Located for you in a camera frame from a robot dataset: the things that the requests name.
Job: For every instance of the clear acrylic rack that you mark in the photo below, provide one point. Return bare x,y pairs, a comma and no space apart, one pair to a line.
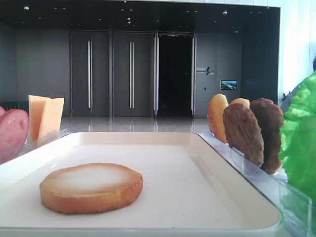
298,209
37,142

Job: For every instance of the wall sign lettering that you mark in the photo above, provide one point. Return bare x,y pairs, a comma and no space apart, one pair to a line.
205,70

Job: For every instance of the pink tomato slice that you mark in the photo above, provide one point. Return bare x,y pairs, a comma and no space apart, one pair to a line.
2,111
14,128

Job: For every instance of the left clear acrylic rack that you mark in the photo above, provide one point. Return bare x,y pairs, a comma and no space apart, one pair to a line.
37,142

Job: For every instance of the round bread slice on tray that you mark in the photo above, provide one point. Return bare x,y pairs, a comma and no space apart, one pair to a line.
90,188

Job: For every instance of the upright bread slice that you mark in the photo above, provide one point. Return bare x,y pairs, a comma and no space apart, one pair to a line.
215,111
243,101

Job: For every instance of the green lettuce leaf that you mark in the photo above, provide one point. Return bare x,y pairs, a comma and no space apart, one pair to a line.
298,138

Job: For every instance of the upright bread slice front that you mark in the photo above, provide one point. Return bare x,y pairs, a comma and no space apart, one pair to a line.
215,111

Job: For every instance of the front pink tomato slice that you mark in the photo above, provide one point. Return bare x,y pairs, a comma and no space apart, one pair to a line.
14,128

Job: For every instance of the left orange cheese slice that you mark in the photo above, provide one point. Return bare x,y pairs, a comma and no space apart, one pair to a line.
36,106

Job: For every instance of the front brown meat patty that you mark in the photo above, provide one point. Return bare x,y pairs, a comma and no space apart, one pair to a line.
244,133

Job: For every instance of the rear pink tomato slice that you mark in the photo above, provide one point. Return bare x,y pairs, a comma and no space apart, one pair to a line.
2,111

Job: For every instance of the rear brown meat patty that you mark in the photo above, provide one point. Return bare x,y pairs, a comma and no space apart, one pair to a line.
269,117

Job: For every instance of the middle dark double door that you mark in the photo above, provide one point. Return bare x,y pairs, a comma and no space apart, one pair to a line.
132,74

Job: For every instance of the dark double door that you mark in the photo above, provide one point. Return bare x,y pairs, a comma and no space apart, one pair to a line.
90,73
132,74

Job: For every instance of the brown meat patty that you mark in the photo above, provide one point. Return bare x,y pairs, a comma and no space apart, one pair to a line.
269,117
244,133

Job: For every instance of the small wall screen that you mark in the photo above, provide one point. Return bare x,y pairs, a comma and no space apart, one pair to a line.
228,85

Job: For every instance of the right clear acrylic rack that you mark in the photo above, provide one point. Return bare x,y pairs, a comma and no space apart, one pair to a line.
298,209

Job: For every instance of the left dark double door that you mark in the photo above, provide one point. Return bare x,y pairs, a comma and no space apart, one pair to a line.
90,73

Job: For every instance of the cream rectangular tray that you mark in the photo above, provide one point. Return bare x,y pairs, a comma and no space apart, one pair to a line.
189,190

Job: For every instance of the right orange cheese slice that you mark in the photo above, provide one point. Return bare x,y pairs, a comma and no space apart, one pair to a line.
51,117

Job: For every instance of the open dark doorway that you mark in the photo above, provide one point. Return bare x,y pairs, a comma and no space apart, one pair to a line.
174,75

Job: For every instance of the upright bread slice rear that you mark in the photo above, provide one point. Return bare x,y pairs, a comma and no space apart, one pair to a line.
243,101

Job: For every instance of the orange cheese slice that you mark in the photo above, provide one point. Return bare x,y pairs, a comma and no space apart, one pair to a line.
51,117
36,106

